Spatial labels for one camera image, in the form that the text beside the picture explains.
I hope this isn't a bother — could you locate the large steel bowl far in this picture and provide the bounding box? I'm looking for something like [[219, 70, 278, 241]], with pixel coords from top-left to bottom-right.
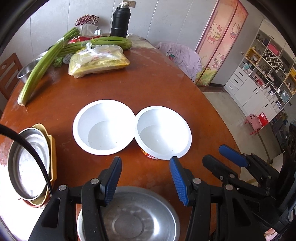
[[16, 51, 47, 83]]

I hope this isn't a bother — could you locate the white foam-netted fruit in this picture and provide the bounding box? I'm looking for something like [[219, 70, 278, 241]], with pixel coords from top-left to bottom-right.
[[63, 53, 73, 65]]

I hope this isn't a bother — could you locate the round metal pan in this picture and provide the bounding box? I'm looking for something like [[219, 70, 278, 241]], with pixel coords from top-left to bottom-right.
[[8, 128, 50, 201]]

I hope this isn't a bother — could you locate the black camera cable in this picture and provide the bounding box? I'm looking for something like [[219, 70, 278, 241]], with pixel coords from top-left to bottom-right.
[[0, 123, 53, 197]]

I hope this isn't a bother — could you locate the pink hello kitty door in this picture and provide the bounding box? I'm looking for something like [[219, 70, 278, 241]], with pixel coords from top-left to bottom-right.
[[195, 0, 248, 86]]

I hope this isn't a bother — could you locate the red noodle cup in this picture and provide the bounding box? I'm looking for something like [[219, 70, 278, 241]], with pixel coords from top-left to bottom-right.
[[72, 99, 135, 156], [134, 106, 192, 160]]

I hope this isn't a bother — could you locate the wall power socket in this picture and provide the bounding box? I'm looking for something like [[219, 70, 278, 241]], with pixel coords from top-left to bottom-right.
[[123, 0, 137, 8]]

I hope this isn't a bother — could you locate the yellow noodles plastic bag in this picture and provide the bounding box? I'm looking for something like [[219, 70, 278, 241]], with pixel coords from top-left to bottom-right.
[[68, 43, 130, 78]]

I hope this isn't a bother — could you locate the small stainless steel bowl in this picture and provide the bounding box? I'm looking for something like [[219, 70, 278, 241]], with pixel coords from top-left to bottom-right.
[[76, 186, 181, 241]]

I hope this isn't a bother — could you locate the yellow shell-shaped plate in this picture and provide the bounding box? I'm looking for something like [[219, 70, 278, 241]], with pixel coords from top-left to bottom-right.
[[33, 123, 57, 204]]

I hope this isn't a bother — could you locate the white shelf cabinet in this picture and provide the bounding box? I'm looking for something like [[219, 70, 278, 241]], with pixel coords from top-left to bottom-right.
[[224, 20, 295, 121]]

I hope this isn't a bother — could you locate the black thermos bottle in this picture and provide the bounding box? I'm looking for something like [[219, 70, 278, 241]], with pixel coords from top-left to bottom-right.
[[110, 1, 131, 38]]

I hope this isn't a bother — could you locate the red small stool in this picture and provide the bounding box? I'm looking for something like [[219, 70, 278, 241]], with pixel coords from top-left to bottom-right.
[[250, 113, 268, 135]]

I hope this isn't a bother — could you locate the large celery bunch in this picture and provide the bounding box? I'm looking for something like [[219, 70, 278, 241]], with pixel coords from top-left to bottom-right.
[[17, 27, 80, 106]]

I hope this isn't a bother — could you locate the purple cloth on chair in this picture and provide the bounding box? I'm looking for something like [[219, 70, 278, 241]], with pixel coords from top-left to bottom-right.
[[156, 42, 202, 82]]

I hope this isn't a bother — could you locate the brown slatted wooden chair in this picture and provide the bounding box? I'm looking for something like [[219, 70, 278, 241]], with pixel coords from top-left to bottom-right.
[[0, 53, 23, 100]]

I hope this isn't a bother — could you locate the orange bear-shaped plate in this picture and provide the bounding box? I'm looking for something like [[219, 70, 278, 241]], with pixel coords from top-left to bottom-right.
[[22, 198, 47, 208]]

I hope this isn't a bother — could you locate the red bean bag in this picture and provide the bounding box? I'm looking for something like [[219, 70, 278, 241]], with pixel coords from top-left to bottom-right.
[[74, 14, 99, 26]]

